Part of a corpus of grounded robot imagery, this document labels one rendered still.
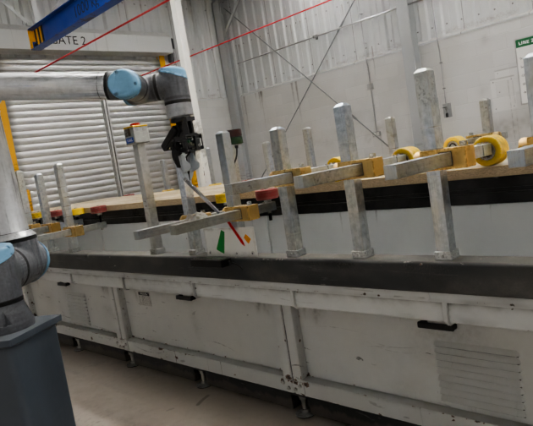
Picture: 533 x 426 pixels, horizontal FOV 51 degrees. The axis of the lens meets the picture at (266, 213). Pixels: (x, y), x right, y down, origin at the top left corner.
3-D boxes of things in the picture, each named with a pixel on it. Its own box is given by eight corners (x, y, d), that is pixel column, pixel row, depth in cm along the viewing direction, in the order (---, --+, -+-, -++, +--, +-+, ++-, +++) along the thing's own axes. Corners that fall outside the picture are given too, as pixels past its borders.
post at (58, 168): (74, 259, 276) (55, 163, 271) (71, 259, 278) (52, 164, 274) (80, 257, 278) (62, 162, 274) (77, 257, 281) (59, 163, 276)
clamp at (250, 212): (249, 221, 180) (247, 205, 180) (222, 222, 190) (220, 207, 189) (261, 217, 184) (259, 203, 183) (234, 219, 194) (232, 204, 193)
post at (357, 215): (367, 277, 152) (343, 102, 147) (357, 276, 154) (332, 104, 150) (375, 274, 154) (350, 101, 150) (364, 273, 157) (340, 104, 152)
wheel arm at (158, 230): (140, 242, 183) (138, 230, 183) (134, 243, 186) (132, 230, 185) (236, 217, 214) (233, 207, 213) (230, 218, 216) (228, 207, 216)
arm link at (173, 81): (160, 71, 190) (188, 66, 189) (166, 107, 191) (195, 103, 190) (152, 68, 181) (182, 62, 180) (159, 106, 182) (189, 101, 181)
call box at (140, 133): (135, 144, 216) (132, 125, 215) (126, 147, 221) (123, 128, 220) (151, 143, 221) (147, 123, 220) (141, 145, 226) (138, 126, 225)
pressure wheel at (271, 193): (271, 221, 189) (266, 188, 187) (255, 222, 194) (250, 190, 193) (287, 217, 194) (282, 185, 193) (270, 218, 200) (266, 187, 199)
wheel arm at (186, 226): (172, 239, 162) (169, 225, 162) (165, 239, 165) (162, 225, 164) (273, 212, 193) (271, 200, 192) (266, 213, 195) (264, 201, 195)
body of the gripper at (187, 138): (187, 152, 181) (180, 116, 180) (172, 155, 188) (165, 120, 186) (205, 150, 187) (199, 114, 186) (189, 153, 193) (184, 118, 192)
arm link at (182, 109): (159, 107, 186) (182, 106, 193) (162, 122, 187) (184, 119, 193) (175, 102, 180) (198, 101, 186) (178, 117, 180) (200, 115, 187)
